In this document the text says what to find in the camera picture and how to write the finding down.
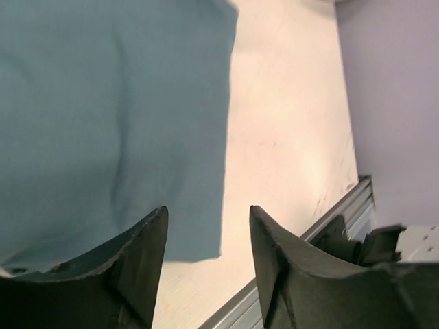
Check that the teal blue t shirt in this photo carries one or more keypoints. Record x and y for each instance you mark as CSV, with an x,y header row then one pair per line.
x,y
110,109

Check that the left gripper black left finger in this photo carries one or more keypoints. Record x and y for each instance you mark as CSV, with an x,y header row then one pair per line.
x,y
112,286

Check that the aluminium table edge rail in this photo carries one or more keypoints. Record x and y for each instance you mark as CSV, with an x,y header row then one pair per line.
x,y
350,219

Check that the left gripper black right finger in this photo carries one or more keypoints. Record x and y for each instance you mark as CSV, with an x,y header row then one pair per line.
x,y
301,287

